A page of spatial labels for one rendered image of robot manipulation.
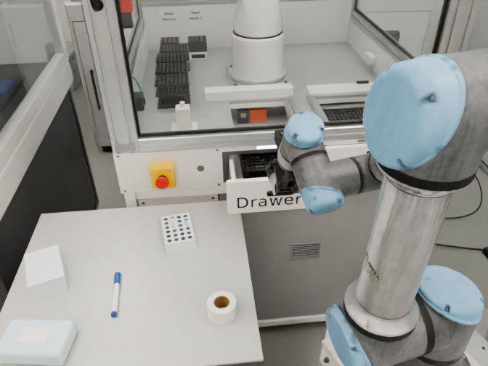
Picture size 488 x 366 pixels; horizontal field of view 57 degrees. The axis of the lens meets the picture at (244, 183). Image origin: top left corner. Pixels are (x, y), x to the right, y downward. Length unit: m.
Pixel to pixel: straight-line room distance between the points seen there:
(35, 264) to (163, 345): 0.41
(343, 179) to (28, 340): 0.75
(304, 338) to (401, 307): 1.34
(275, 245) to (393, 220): 1.09
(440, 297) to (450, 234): 1.87
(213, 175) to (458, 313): 0.86
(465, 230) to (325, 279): 1.12
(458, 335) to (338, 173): 0.34
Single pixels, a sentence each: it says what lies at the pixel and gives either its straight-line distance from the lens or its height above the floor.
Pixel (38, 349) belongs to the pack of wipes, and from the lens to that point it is 1.12.
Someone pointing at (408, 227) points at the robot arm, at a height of 1.27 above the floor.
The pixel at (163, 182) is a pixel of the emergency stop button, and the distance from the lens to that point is 1.35.
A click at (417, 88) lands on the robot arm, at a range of 0.49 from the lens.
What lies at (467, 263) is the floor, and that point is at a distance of 2.55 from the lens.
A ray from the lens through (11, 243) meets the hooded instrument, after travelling 1.62.
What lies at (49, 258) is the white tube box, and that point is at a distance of 1.30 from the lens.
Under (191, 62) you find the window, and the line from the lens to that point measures 1.27.
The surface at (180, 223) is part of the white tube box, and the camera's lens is 1.33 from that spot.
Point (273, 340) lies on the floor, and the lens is 2.02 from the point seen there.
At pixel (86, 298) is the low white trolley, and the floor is 0.76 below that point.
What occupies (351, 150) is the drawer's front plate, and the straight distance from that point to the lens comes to 1.44.
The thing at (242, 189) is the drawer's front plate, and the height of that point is 0.90.
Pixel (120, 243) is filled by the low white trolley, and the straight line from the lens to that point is 1.35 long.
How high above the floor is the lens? 1.65
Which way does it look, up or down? 35 degrees down
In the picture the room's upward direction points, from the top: 1 degrees counter-clockwise
